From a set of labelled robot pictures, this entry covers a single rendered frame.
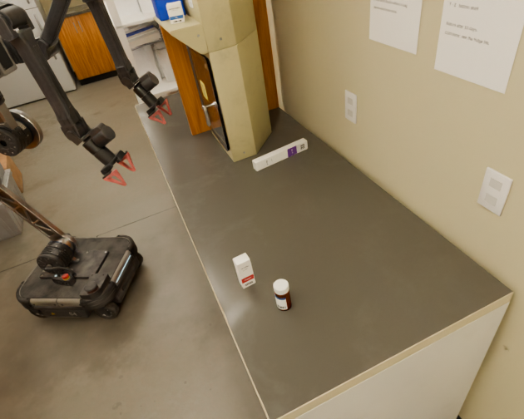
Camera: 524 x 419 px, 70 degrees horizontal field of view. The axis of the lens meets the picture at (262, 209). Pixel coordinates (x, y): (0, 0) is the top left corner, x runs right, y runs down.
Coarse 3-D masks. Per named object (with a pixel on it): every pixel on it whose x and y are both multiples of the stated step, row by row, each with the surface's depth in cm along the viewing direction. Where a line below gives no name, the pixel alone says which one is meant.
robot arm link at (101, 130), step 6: (96, 126) 132; (102, 126) 134; (108, 126) 136; (72, 132) 132; (90, 132) 134; (96, 132) 134; (102, 132) 133; (108, 132) 135; (114, 132) 137; (72, 138) 134; (78, 138) 134; (84, 138) 135; (96, 138) 134; (102, 138) 134; (108, 138) 134; (78, 144) 135; (96, 144) 136; (102, 144) 136
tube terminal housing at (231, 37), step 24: (192, 0) 129; (216, 0) 126; (240, 0) 135; (216, 24) 130; (240, 24) 138; (216, 48) 135; (240, 48) 140; (216, 72) 140; (240, 72) 143; (240, 96) 149; (264, 96) 167; (240, 120) 154; (264, 120) 170; (240, 144) 161
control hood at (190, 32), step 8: (160, 24) 139; (168, 24) 134; (176, 24) 132; (184, 24) 131; (192, 24) 129; (200, 24) 128; (176, 32) 127; (184, 32) 128; (192, 32) 129; (200, 32) 130; (184, 40) 129; (192, 40) 130; (200, 40) 131; (192, 48) 132; (200, 48) 133
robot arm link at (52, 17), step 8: (56, 0) 153; (64, 0) 152; (56, 8) 155; (64, 8) 155; (48, 16) 157; (56, 16) 157; (64, 16) 159; (48, 24) 159; (56, 24) 159; (48, 32) 162; (56, 32) 162; (40, 40) 162; (48, 40) 163; (56, 40) 166; (40, 48) 164; (48, 48) 166; (48, 56) 167
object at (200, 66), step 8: (192, 56) 157; (200, 56) 142; (200, 64) 148; (208, 64) 137; (200, 72) 154; (208, 72) 141; (200, 80) 159; (208, 80) 146; (200, 88) 166; (208, 88) 151; (208, 96) 158; (216, 96) 146; (216, 104) 148; (208, 112) 171; (216, 112) 153; (216, 120) 159; (216, 128) 166; (224, 128) 154; (216, 136) 173; (224, 136) 157; (224, 144) 163
